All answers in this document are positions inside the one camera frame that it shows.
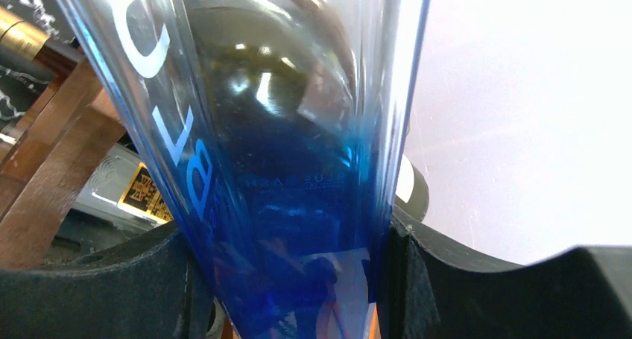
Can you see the green wine bottle white label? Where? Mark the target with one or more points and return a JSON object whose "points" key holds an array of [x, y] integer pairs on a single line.
{"points": [[412, 191]]}

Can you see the brown wooden wine rack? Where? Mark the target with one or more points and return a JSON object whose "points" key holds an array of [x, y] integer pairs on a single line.
{"points": [[61, 149]]}

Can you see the clear square liquor bottle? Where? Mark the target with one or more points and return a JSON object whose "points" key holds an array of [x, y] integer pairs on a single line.
{"points": [[121, 191]]}

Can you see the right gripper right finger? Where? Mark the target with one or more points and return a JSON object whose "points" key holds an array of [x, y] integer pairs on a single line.
{"points": [[436, 287]]}

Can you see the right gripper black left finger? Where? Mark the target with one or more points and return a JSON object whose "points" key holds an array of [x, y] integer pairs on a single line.
{"points": [[147, 287]]}

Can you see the gold capped wine bottle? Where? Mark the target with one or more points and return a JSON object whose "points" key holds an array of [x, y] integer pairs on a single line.
{"points": [[30, 42]]}

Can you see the blue square glass bottle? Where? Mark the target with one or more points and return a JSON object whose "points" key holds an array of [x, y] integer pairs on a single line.
{"points": [[274, 131]]}

